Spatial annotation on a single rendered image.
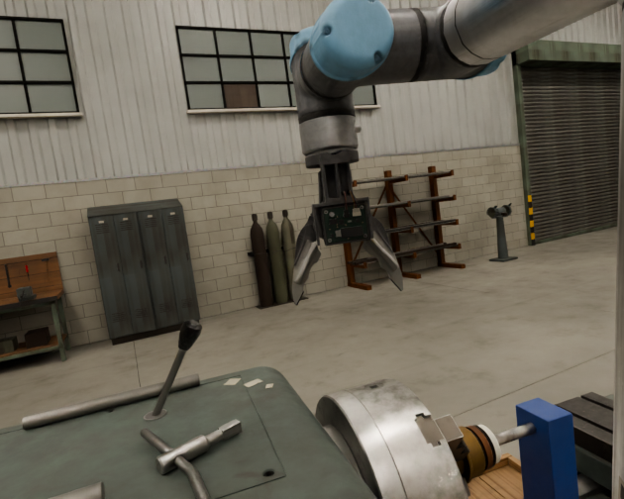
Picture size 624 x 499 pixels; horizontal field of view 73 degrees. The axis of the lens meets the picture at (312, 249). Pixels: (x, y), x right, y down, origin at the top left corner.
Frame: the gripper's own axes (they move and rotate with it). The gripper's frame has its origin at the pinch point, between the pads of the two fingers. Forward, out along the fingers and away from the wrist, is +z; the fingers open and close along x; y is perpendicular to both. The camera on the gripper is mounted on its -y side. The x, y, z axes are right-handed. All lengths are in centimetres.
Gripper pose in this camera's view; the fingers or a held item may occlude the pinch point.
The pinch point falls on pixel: (348, 297)
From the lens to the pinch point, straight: 61.2
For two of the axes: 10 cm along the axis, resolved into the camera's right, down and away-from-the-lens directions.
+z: 1.3, 9.9, 1.0
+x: 9.9, -1.3, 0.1
